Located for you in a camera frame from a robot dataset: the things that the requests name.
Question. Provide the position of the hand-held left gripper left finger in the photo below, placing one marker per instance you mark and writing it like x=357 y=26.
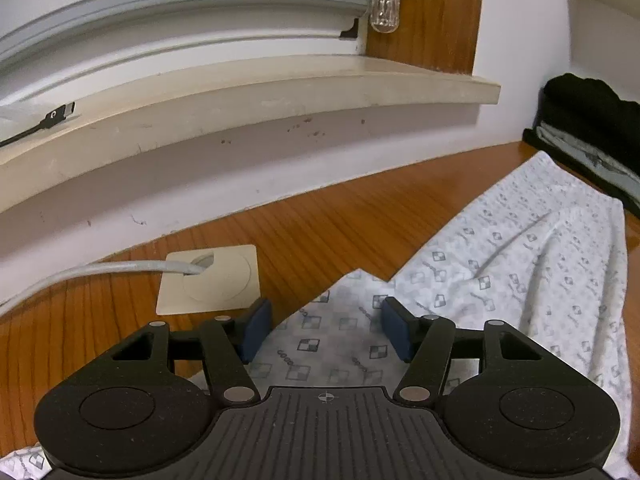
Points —
x=256 y=332

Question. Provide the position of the wooden window frame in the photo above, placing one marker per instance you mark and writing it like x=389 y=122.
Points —
x=430 y=15

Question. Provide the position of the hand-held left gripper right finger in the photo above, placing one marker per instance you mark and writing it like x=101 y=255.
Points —
x=396 y=330

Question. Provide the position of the stack of folded dark clothes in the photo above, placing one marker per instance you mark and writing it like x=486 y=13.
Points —
x=530 y=136

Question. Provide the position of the beige window sill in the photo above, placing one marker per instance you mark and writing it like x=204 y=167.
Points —
x=250 y=90

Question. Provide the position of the white patterned garment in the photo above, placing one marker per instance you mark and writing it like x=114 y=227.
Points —
x=500 y=260

